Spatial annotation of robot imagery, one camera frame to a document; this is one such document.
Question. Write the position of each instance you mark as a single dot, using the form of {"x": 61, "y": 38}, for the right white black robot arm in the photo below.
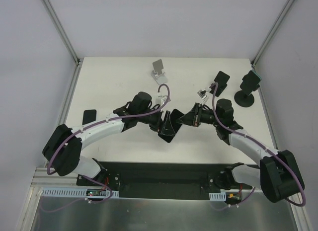
{"x": 277, "y": 173}

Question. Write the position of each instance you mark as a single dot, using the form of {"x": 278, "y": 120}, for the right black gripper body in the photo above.
{"x": 197, "y": 115}

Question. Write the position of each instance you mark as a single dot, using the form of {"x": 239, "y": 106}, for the right aluminium frame post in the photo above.
{"x": 272, "y": 32}

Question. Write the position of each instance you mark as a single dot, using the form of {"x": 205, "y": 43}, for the left white cable duct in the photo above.
{"x": 79, "y": 193}

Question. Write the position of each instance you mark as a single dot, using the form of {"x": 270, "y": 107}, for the right white cable duct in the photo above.
{"x": 218, "y": 196}

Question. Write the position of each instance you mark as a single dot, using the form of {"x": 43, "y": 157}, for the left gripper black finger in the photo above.
{"x": 166, "y": 132}
{"x": 166, "y": 120}

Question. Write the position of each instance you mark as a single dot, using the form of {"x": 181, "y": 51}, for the silver phone stand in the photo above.
{"x": 158, "y": 73}

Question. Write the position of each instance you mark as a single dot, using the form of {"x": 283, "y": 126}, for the aluminium frame post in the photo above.
{"x": 272, "y": 32}
{"x": 61, "y": 31}

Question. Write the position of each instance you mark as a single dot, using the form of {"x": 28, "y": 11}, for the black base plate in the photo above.
{"x": 173, "y": 181}

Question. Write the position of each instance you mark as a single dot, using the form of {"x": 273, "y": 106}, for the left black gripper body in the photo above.
{"x": 161, "y": 122}

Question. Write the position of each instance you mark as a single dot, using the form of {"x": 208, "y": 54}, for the left aluminium frame post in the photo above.
{"x": 61, "y": 31}

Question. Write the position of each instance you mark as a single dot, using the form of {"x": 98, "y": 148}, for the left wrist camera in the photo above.
{"x": 161, "y": 99}

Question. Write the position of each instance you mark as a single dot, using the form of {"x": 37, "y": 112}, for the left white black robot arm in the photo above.
{"x": 63, "y": 149}

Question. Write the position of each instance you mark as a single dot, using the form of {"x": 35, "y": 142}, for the dark blue phone left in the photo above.
{"x": 89, "y": 116}

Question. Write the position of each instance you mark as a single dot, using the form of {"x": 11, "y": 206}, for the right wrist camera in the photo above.
{"x": 204, "y": 94}

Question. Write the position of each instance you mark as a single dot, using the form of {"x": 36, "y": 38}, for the white cable duct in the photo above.
{"x": 79, "y": 193}
{"x": 218, "y": 196}

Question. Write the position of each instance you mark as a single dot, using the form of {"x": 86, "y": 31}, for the black round phone stand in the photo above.
{"x": 244, "y": 96}

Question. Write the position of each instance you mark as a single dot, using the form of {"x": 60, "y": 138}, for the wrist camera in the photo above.
{"x": 204, "y": 94}
{"x": 161, "y": 99}

